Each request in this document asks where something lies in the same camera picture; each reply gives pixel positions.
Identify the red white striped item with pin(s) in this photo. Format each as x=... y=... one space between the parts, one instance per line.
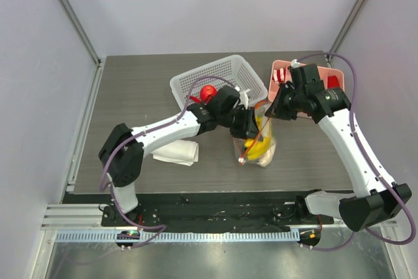
x=281 y=75

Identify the white slotted cable duct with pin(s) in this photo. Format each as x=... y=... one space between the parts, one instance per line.
x=122 y=236

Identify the white perforated plastic basket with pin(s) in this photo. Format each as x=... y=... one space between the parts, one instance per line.
x=232 y=70

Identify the folded white towel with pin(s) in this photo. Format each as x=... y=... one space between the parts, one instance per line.
x=182 y=152

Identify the clear zip bag orange seal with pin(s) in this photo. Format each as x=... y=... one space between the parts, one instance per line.
x=260 y=109

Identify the red fake apple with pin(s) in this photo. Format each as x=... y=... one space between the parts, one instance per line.
x=207 y=92

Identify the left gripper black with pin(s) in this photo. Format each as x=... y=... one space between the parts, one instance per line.
x=245 y=131

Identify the yellow fake banana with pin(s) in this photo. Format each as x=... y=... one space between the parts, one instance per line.
x=254 y=149

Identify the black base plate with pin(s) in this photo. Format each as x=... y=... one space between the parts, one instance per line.
x=235 y=212

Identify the white fake radish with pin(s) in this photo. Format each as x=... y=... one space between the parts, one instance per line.
x=267 y=157

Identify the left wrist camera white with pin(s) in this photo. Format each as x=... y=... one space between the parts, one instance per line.
x=243 y=96

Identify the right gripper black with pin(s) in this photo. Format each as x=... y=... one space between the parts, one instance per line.
x=285 y=104

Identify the red fake chili pepper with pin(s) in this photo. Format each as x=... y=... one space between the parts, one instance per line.
x=194 y=99

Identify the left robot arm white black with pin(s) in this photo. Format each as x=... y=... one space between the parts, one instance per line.
x=125 y=148

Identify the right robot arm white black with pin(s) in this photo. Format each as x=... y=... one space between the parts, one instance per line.
x=376 y=195

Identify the red item right compartment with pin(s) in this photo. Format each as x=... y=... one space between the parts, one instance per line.
x=333 y=82

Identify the pink compartment tray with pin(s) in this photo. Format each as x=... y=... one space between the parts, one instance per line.
x=277 y=86

